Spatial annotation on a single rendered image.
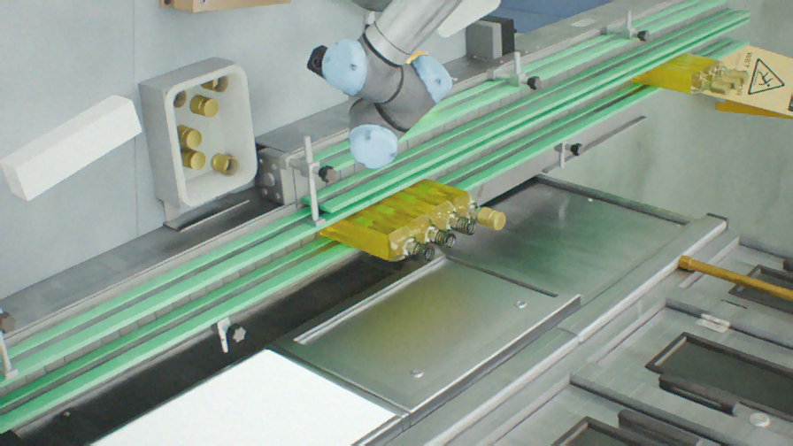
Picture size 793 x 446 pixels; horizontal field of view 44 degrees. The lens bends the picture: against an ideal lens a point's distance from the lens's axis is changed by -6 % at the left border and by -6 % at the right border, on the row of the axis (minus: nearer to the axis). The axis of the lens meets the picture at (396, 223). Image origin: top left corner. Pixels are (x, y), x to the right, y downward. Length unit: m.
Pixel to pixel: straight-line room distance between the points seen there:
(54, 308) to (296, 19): 0.74
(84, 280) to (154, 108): 0.32
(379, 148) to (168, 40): 0.45
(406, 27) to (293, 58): 0.59
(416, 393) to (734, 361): 0.57
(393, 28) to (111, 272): 0.65
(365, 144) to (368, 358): 0.38
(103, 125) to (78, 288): 0.27
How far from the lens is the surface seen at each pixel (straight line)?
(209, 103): 1.86
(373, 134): 1.63
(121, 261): 1.83
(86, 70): 1.78
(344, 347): 1.84
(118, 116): 1.76
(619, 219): 2.33
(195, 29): 1.90
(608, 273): 2.11
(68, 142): 1.72
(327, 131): 2.00
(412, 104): 1.61
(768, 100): 5.09
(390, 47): 1.51
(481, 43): 2.39
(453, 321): 1.89
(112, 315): 1.70
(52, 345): 1.65
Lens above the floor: 2.27
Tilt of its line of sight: 40 degrees down
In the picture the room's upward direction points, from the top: 109 degrees clockwise
